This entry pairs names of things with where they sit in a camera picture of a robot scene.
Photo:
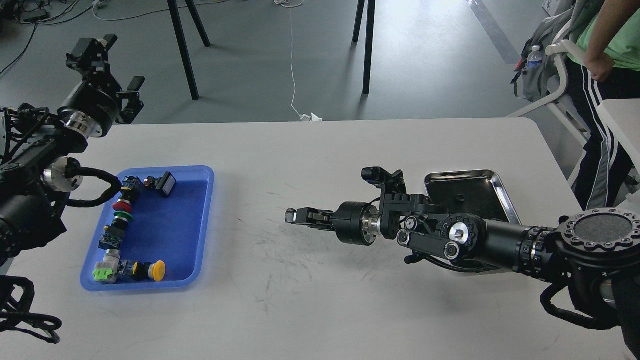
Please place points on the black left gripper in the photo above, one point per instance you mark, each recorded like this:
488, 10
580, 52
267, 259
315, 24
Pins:
91, 111

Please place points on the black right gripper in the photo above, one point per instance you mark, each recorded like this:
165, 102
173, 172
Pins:
347, 222

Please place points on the small black gear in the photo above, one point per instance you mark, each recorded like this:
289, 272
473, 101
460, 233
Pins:
459, 198

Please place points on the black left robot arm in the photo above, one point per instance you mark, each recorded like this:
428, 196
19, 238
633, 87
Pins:
39, 178

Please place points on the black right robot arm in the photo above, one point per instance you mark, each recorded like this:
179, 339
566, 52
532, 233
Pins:
590, 261

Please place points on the red round push button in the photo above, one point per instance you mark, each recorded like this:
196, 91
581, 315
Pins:
123, 205

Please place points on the green round push button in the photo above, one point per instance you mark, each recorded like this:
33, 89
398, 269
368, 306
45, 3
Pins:
121, 220

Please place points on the blue plastic tray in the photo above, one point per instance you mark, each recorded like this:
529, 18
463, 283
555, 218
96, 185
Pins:
172, 229

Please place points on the silver metal tray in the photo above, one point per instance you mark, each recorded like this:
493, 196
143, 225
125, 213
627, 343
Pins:
484, 191

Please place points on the yellow mushroom push button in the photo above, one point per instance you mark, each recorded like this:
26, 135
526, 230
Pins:
142, 271

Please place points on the green square push button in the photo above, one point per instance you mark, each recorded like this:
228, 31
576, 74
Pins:
109, 269

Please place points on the black tripod legs right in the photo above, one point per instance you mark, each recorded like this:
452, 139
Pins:
370, 6

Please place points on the grey backpack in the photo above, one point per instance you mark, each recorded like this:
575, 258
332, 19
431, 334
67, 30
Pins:
569, 23

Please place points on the plastic water bottle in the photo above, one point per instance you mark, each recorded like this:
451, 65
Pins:
535, 57

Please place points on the white side table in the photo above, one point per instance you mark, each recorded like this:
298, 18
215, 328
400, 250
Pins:
622, 116

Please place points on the person in green shirt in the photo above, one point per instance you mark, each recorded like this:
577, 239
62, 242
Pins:
609, 71

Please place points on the black white rectangular switch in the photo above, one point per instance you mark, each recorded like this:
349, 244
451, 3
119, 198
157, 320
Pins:
163, 185

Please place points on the blue black switch block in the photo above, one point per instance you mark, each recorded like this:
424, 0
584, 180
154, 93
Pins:
112, 238

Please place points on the white chair frame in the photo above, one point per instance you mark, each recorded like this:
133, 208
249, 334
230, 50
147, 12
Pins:
557, 100

